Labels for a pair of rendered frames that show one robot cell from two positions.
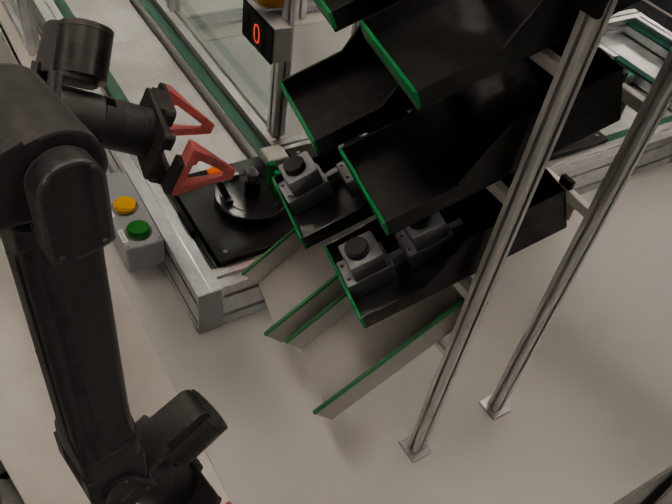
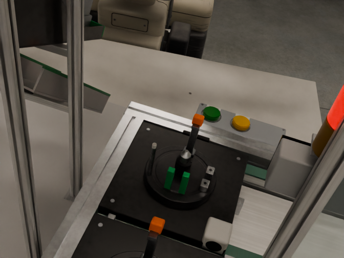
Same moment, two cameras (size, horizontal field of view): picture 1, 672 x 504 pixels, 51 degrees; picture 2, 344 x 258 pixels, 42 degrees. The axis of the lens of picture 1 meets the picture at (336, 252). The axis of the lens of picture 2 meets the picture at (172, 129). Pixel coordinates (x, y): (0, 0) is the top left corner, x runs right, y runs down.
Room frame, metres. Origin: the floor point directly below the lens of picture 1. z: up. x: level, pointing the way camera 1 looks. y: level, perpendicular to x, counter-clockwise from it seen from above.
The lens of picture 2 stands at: (1.37, -0.24, 1.66)
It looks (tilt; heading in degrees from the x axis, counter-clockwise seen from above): 45 degrees down; 137
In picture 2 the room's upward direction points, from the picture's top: 12 degrees clockwise
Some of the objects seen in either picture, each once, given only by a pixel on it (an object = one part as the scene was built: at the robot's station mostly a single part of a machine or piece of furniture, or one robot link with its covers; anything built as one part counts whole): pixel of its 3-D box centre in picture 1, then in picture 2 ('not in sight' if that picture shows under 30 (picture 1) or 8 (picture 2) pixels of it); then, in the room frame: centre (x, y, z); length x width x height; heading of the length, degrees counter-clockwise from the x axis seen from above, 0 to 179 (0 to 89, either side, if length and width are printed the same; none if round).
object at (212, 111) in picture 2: (138, 231); (211, 114); (0.86, 0.35, 0.96); 0.04 x 0.04 x 0.02
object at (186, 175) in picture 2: (270, 173); (184, 183); (1.02, 0.15, 1.01); 0.01 x 0.01 x 0.05; 38
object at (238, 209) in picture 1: (251, 197); (180, 175); (0.98, 0.17, 0.98); 0.14 x 0.14 x 0.02
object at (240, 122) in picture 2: (125, 206); (240, 124); (0.91, 0.40, 0.96); 0.04 x 0.04 x 0.02
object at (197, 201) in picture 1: (251, 205); (178, 181); (0.98, 0.17, 0.96); 0.24 x 0.24 x 0.02; 38
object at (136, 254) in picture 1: (126, 218); (237, 133); (0.91, 0.40, 0.93); 0.21 x 0.07 x 0.06; 38
